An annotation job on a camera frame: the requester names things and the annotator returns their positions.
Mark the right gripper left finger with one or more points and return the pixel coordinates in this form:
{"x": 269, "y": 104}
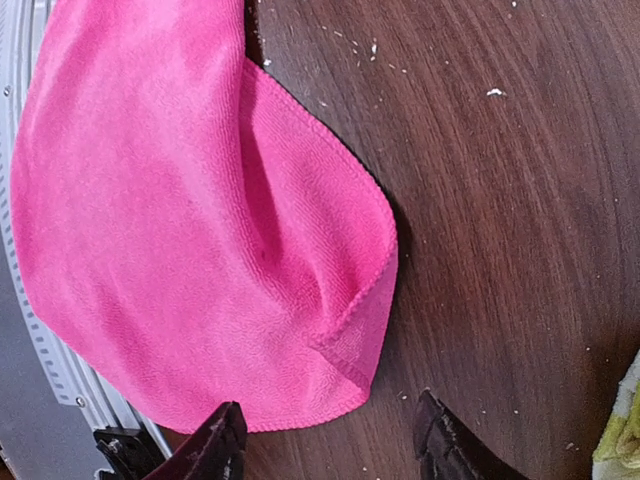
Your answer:
{"x": 215, "y": 451}

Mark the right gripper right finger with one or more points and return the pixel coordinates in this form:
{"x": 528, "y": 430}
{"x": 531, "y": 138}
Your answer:
{"x": 448, "y": 450}

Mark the pink microfibre towel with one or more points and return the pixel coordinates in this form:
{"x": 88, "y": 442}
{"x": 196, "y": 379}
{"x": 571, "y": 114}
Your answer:
{"x": 218, "y": 242}

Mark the yellow green patterned towel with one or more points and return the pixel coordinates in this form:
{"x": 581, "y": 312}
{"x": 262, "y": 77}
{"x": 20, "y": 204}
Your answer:
{"x": 617, "y": 453}

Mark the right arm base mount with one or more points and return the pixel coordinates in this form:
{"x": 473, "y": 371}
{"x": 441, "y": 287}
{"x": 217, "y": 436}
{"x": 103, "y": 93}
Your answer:
{"x": 132, "y": 454}

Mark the aluminium front rail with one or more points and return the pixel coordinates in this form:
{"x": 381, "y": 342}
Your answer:
{"x": 52, "y": 399}

